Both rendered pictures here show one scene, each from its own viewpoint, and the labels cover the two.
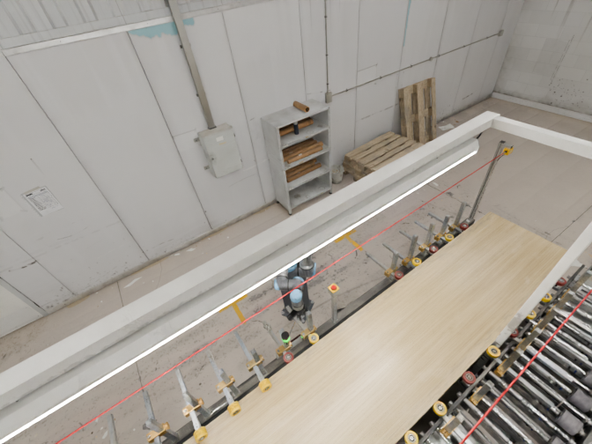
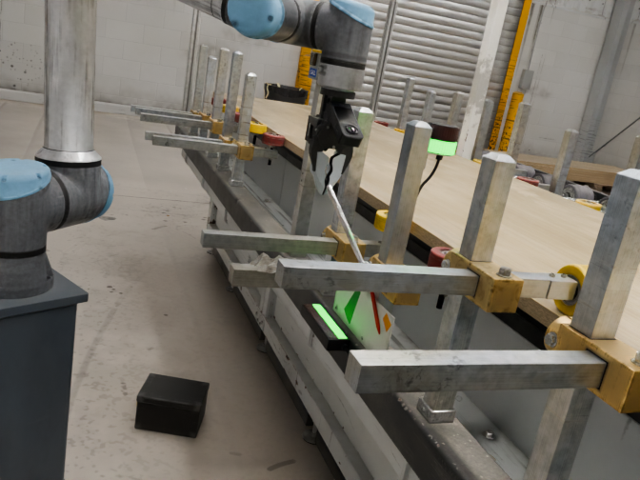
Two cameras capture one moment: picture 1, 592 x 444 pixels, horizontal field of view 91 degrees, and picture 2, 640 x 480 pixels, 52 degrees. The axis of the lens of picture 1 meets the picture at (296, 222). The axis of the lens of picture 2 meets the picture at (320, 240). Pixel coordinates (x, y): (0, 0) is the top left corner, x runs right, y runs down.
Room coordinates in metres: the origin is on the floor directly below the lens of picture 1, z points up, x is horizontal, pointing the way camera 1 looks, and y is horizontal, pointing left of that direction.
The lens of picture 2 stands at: (1.06, 1.40, 1.22)
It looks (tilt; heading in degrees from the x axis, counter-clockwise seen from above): 16 degrees down; 277
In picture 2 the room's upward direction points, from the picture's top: 10 degrees clockwise
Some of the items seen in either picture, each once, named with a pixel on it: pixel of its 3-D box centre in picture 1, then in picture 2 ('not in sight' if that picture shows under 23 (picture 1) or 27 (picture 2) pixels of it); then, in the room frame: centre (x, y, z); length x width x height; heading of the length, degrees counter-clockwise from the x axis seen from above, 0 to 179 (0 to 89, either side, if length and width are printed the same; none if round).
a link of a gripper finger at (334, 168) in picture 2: not in sight; (330, 171); (1.22, 0.07, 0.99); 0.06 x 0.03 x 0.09; 119
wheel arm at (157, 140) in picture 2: (382, 265); (216, 148); (1.73, -0.79, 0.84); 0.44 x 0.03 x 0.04; 29
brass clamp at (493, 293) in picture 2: (255, 362); (479, 278); (0.93, 0.46, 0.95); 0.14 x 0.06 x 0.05; 119
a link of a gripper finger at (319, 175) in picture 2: not in sight; (316, 170); (1.25, 0.08, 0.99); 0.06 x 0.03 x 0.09; 119
